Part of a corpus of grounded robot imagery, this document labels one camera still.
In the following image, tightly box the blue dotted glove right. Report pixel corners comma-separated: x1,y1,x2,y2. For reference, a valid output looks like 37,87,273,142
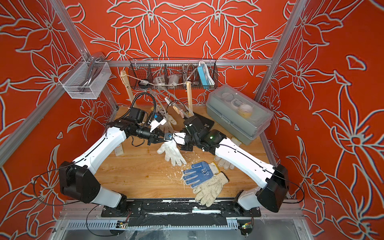
182,162,220,189

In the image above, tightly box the dirty white glove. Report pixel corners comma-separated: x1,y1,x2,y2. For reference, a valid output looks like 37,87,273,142
214,156,235,170
193,172,229,207

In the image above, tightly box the metal flexible hose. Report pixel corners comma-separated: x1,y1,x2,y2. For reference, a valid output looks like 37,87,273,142
182,63,199,86

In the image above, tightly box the grey plastic storage box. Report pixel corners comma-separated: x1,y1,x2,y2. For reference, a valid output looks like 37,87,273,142
206,85,273,145

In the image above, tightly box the white cotton glove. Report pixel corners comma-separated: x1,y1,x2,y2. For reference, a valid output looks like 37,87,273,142
161,111,177,133
157,141,187,166

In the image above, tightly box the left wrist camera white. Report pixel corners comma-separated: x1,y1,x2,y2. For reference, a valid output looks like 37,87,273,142
150,113,167,133

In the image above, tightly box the white dice block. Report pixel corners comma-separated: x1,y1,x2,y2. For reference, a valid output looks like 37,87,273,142
154,76,166,87

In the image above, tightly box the dirty white glove front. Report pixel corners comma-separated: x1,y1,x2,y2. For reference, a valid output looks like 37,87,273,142
193,172,229,207

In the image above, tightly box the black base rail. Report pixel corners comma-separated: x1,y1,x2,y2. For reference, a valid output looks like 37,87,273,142
101,198,261,229

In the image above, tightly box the black tool case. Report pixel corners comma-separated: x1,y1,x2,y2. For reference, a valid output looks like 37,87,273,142
195,113,215,131

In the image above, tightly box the grey clip hanger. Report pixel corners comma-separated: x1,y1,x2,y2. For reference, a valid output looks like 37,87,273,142
149,90,195,119

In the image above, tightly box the wooden drying rack stand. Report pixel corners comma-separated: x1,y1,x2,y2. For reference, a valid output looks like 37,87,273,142
120,70,194,117

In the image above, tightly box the dirty white glove right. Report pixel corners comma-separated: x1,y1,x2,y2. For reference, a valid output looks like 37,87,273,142
214,156,235,170

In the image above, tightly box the clear plastic wall bin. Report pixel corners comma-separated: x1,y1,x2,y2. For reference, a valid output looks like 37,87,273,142
59,60,112,100

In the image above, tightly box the black wire basket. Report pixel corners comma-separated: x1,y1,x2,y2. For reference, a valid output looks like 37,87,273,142
127,58,218,91

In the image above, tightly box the light blue box in basket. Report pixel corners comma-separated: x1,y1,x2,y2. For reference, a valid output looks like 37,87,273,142
197,61,215,89

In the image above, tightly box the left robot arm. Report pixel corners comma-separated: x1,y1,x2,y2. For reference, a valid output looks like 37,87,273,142
59,107,167,213

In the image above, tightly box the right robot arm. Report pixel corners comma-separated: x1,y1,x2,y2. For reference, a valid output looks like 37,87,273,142
174,116,293,213

